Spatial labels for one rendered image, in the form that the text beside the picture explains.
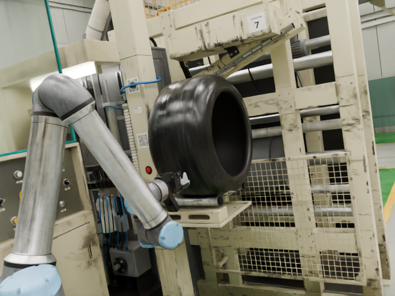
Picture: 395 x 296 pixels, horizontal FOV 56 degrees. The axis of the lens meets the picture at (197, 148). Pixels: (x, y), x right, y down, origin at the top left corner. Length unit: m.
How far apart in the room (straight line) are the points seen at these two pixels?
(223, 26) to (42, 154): 1.16
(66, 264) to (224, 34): 1.40
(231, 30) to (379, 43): 8.92
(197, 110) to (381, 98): 9.26
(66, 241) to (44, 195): 0.77
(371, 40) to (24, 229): 10.14
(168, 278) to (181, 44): 1.28
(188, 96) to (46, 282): 0.93
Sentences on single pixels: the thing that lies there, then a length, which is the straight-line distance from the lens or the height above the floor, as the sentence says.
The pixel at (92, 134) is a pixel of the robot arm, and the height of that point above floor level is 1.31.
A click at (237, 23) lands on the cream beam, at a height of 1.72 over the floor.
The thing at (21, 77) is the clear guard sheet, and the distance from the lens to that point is 1.94.
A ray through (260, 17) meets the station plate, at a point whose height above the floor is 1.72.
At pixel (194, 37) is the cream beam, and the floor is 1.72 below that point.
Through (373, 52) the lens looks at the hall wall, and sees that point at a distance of 10.75.
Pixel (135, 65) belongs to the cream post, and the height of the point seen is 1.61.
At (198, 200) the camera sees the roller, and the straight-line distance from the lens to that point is 1.75.
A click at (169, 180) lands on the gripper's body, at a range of 1.49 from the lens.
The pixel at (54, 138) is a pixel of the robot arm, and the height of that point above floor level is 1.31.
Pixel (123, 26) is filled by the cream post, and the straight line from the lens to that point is 2.01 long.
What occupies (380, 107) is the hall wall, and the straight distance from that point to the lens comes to 10.66.
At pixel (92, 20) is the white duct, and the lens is 2.56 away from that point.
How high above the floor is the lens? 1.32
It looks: 5 degrees down
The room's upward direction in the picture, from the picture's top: 10 degrees counter-clockwise
